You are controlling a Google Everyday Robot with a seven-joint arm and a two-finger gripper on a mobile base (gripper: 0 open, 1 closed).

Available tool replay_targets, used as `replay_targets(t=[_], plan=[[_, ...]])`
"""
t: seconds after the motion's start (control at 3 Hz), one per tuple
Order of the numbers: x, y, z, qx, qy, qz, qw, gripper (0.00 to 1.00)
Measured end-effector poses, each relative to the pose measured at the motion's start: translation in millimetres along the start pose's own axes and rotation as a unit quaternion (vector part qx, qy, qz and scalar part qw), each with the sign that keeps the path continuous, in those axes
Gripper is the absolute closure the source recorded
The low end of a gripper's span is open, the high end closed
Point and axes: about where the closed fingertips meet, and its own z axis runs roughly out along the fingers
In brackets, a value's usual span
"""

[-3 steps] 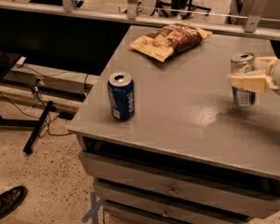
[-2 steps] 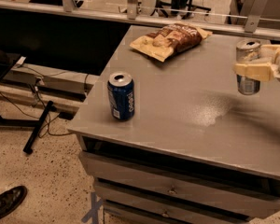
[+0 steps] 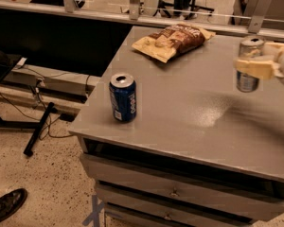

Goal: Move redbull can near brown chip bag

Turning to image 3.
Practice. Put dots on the black bar on floor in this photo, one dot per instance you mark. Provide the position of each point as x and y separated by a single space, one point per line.
28 150

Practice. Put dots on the black leather shoe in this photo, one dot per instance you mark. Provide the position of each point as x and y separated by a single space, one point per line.
11 202

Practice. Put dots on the brown chip bag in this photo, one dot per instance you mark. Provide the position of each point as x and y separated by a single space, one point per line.
172 41

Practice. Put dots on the blue tape cross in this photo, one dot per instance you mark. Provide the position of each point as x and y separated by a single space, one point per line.
93 217

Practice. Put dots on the blue pepsi can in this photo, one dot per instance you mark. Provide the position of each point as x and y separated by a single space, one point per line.
123 97

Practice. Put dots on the black office chair base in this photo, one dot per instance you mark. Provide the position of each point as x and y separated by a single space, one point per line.
187 8

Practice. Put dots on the metal railing frame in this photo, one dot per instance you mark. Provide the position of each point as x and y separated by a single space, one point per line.
262 17

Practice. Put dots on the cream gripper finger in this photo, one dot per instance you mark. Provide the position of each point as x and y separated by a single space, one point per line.
258 69
273 49

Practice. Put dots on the silver blue redbull can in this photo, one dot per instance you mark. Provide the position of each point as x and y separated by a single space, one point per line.
250 47

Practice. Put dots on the grey drawer cabinet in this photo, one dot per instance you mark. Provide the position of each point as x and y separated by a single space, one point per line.
199 153

